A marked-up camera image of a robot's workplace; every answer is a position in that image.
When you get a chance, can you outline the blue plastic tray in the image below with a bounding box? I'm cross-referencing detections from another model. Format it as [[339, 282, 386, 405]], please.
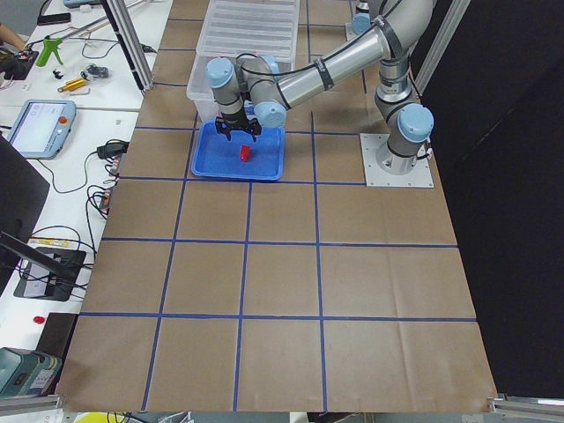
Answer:
[[191, 120, 286, 182]]

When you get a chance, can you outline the clear plastic storage box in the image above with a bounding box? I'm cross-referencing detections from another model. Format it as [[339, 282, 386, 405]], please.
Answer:
[[186, 1, 300, 122]]

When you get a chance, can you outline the green caulking gun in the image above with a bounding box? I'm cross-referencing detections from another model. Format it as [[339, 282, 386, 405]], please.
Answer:
[[35, 36, 63, 67]]

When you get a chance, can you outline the yellow brass tool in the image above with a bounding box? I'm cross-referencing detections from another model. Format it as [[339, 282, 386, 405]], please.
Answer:
[[57, 77, 91, 95]]

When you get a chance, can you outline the red block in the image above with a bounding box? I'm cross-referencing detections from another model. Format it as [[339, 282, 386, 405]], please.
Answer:
[[239, 145, 251, 162]]

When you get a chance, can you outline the teach pendant tablet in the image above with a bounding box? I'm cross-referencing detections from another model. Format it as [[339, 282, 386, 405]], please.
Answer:
[[8, 100, 77, 160]]

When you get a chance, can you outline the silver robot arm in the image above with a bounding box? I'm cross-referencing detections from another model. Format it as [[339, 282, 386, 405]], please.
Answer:
[[351, 0, 386, 35], [206, 0, 434, 175]]

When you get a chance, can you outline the clear plastic box lid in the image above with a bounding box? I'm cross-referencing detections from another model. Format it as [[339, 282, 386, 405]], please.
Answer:
[[196, 1, 300, 63]]

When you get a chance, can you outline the green metal box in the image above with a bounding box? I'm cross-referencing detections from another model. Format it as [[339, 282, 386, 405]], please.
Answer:
[[1, 347, 63, 399]]

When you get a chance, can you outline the aluminium frame post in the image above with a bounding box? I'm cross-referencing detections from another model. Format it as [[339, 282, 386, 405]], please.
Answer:
[[100, 0, 153, 93]]

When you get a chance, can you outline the black monitor stand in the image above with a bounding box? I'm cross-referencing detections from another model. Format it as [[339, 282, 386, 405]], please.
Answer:
[[1, 138, 85, 301]]

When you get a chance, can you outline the black smartphone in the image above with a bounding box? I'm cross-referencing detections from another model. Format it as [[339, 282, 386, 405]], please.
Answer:
[[37, 12, 71, 26]]

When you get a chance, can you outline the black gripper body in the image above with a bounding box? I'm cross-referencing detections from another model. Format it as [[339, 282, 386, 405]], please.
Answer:
[[215, 113, 261, 135]]

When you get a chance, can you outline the black power adapter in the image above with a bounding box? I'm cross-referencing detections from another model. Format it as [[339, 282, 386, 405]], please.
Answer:
[[96, 139, 130, 160]]

